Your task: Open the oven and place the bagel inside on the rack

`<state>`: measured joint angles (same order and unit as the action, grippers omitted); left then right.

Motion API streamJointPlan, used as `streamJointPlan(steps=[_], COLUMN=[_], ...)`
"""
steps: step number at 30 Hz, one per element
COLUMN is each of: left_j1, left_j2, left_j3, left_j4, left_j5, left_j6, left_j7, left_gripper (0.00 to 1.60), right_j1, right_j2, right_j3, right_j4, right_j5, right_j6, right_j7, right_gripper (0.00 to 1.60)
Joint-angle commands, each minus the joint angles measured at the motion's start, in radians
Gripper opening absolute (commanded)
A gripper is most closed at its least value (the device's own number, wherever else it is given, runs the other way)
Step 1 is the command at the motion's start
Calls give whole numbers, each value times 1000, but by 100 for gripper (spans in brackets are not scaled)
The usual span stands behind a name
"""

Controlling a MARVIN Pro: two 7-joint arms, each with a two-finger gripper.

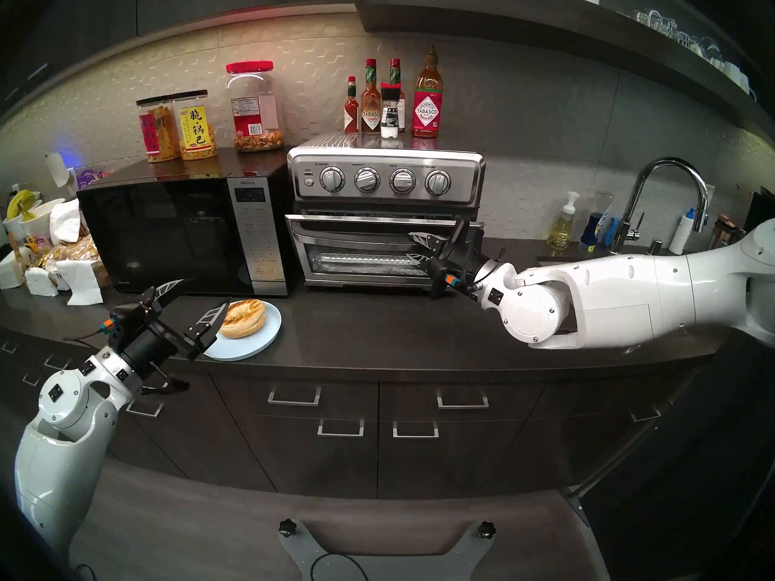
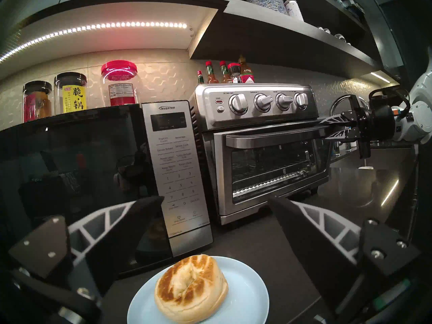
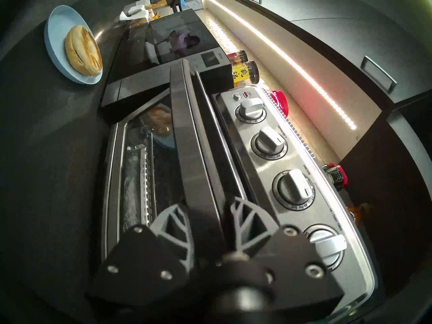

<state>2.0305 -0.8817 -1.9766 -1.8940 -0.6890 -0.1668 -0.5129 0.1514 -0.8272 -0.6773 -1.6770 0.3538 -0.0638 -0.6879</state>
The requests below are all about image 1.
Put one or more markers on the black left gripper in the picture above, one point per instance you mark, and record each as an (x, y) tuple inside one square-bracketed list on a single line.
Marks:
[(145, 344)]

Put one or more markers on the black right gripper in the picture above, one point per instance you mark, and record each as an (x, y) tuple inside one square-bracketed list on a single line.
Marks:
[(466, 253)]

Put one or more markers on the toasted bagel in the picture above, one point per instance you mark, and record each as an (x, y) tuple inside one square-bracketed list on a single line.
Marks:
[(243, 318)]

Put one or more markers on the glass oven door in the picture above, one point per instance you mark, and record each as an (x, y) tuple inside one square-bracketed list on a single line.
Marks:
[(351, 242)]

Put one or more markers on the light blue plate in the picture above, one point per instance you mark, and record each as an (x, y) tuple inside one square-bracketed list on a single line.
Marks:
[(266, 338)]

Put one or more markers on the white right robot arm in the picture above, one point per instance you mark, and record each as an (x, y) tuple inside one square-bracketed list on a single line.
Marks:
[(605, 307)]

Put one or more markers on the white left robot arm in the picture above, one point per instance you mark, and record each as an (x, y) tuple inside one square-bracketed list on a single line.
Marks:
[(54, 465)]

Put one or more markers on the silver oven knob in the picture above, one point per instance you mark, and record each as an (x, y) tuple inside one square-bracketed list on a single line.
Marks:
[(367, 180), (402, 181), (332, 179), (438, 183)]

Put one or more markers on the stainless steel toaster oven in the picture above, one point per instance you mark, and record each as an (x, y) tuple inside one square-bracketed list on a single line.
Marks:
[(381, 159)]

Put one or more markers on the black silver microwave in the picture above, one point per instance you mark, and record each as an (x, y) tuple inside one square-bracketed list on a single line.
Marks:
[(181, 235)]

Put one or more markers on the white paper napkin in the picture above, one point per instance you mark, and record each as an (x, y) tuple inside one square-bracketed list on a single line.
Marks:
[(82, 286)]

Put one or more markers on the stainless steel sink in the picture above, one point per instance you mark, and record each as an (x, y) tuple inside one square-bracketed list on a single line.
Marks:
[(557, 260)]

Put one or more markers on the clear bag of bread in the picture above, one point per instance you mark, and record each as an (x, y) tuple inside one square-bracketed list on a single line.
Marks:
[(69, 250)]

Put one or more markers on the yellow liquid soap dispenser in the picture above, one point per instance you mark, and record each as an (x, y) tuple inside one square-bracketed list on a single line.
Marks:
[(563, 229)]

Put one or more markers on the large orange Tabasco bottle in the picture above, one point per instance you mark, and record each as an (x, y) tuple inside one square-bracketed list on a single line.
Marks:
[(427, 111)]

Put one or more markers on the white container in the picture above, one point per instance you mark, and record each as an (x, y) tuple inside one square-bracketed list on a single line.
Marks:
[(41, 281)]

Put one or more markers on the white paper bag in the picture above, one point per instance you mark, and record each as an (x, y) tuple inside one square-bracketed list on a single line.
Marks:
[(65, 223)]

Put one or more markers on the brown sauce Tabasco bottle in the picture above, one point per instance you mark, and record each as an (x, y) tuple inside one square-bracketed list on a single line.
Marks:
[(370, 114)]

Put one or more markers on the small red Tabasco bottle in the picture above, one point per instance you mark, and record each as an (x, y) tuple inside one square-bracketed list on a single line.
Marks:
[(351, 114)]

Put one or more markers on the blue dish soap bottle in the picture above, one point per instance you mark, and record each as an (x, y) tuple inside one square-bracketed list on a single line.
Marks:
[(592, 232)]

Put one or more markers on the purple snack packet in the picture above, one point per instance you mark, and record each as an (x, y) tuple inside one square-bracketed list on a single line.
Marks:
[(91, 177)]

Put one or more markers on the white bowl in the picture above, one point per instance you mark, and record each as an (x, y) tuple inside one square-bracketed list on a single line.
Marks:
[(39, 219)]

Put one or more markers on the white box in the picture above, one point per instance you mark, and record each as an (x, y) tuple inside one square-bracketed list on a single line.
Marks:
[(9, 271)]

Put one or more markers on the blue sponge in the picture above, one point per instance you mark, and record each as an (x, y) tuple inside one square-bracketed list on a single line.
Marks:
[(610, 232)]

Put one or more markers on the green neck sauce bottle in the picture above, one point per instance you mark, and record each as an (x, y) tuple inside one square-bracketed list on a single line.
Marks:
[(395, 71)]

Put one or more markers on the red label snack jar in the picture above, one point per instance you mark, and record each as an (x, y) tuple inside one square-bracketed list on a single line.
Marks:
[(154, 135)]

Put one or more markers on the chrome gooseneck faucet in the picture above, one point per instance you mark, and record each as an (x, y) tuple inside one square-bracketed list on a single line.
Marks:
[(616, 242)]

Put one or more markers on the yellow label snack jar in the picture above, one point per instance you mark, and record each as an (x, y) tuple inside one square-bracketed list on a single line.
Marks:
[(197, 129)]

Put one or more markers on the white paper roll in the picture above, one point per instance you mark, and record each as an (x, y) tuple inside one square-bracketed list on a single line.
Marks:
[(57, 169)]

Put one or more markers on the yellow bananas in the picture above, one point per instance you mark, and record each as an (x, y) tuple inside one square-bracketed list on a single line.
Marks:
[(18, 201)]

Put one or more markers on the red lid clear snack jar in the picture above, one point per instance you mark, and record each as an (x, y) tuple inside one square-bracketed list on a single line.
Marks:
[(254, 114)]

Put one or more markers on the dark wood base cabinet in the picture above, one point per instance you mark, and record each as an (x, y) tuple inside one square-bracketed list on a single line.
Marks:
[(339, 465)]

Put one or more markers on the chrome sink fitting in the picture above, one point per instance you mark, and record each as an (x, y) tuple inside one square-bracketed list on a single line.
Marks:
[(654, 247)]

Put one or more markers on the white bottle blue cap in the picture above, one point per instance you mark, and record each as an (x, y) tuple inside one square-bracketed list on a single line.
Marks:
[(680, 238)]

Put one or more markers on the glass french press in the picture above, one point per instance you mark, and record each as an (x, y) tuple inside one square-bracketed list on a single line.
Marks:
[(723, 229)]

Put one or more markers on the clear drinking glass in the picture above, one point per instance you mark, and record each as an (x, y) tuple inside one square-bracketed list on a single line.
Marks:
[(643, 18), (666, 26), (708, 46)]

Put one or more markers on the black countertop appliance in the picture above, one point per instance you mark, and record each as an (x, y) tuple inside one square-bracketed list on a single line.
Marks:
[(764, 207)]

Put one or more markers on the white mug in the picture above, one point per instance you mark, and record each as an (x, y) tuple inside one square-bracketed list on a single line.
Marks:
[(718, 62), (734, 74)]

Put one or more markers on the black bracket knob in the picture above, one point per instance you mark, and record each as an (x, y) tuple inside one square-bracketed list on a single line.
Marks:
[(287, 528), (486, 529)]

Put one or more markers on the dark wall shelf unit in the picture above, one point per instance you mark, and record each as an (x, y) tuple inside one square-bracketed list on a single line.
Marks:
[(484, 17)]

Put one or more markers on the grey wall cabinet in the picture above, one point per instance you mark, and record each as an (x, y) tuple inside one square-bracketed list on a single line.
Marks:
[(212, 5)]

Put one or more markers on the grey robot base bracket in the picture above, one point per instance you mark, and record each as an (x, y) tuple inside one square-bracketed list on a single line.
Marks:
[(387, 564)]

